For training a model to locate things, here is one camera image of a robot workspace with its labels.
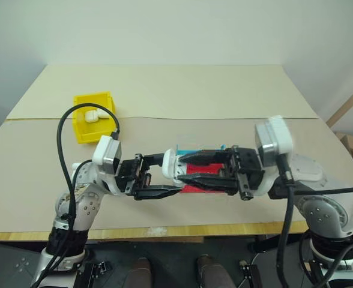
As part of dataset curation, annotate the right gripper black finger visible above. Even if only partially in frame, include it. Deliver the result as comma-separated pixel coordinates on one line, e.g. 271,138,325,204
176,172,240,196
179,149,235,166

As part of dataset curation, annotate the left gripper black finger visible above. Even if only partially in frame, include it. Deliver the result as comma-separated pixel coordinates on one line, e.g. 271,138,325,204
141,152,167,167
133,184,185,202

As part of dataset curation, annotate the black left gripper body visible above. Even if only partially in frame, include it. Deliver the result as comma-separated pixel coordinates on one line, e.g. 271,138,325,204
115,152,154,197

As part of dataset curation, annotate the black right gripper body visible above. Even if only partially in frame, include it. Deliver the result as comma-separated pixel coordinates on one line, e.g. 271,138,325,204
221,145,267,202

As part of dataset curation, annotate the yellow plastic bin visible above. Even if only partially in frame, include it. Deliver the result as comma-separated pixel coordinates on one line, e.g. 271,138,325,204
73,91,119,145

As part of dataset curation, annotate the red plastic tray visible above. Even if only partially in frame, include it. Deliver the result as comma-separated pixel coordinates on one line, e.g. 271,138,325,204
180,163,226,196

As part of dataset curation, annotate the beige cardboard sheet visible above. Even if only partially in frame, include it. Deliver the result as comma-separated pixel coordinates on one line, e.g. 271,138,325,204
0,117,353,234
5,63,319,121

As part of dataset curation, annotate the blue plastic tray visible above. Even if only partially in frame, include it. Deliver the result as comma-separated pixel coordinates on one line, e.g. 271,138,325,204
175,143,227,157

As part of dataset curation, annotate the dark rounded shape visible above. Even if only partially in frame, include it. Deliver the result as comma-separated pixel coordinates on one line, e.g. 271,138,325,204
195,254,226,288
124,257,152,288

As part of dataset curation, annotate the wooden beam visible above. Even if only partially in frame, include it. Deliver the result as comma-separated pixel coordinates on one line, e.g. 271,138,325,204
325,79,353,128

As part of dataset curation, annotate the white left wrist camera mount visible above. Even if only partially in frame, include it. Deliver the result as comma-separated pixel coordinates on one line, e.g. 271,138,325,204
92,135,124,176

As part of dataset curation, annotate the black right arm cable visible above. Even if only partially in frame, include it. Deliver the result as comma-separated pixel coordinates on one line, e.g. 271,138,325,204
276,152,353,288

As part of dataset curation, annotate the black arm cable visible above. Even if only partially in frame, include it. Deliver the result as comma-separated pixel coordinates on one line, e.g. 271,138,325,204
276,152,353,288
32,103,122,288

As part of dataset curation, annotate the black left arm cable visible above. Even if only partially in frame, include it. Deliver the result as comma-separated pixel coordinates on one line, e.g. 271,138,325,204
32,103,122,288

